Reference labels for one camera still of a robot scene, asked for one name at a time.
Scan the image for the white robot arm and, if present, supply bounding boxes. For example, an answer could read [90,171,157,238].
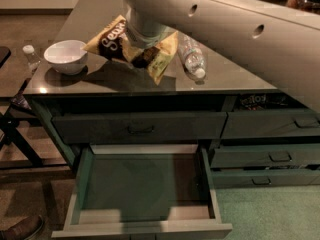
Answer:
[125,0,320,112]

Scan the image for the brown leather shoe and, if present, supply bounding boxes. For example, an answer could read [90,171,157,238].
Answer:
[0,215,44,240]

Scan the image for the small bottle with white cap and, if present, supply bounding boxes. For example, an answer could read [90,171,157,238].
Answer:
[22,45,41,73]

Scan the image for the black side table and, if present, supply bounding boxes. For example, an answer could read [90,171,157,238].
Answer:
[0,45,69,170]

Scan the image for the clear plastic water bottle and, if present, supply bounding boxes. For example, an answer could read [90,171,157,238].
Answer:
[178,34,206,79]

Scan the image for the bottom right drawer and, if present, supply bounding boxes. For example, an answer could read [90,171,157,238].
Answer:
[212,169,320,189]

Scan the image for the dark snack bag in drawer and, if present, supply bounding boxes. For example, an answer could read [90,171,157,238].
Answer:
[235,94,289,111]

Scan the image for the white ceramic bowl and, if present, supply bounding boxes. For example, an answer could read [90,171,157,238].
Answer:
[44,40,88,75]

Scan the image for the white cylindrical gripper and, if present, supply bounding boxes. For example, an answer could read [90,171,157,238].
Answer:
[120,8,170,63]

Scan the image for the middle right drawer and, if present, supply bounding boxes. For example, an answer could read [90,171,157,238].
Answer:
[211,144,320,168]

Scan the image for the open middle left drawer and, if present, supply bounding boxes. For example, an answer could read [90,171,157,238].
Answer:
[52,144,232,240]

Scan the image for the brown SeaSalt chip bag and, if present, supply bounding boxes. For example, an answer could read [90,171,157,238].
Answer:
[84,15,178,85]

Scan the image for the top left drawer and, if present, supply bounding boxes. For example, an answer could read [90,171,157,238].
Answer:
[52,111,227,144]

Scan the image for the grey counter cabinet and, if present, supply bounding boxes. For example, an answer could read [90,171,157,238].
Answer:
[26,0,319,181]

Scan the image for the top right drawer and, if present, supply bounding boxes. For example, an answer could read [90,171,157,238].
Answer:
[222,109,320,139]

